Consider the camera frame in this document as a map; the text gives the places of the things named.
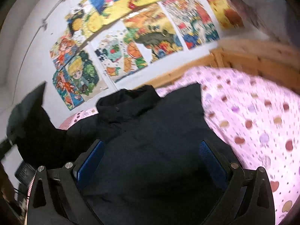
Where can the dark navy puffer jacket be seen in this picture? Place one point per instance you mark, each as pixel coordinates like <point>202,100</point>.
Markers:
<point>151,172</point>

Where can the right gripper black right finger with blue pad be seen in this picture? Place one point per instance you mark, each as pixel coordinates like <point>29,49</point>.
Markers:
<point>247,196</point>

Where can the wooden bed frame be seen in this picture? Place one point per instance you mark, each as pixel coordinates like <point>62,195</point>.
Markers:
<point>271,60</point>

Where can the pink heart-print bed sheet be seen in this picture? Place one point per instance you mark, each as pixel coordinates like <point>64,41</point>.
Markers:
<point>259,119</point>

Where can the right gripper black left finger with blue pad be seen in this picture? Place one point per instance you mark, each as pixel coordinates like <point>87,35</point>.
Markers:
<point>55,196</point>

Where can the colourful cartoon wall posters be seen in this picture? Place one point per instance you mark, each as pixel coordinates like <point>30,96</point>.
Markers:
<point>125,36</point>

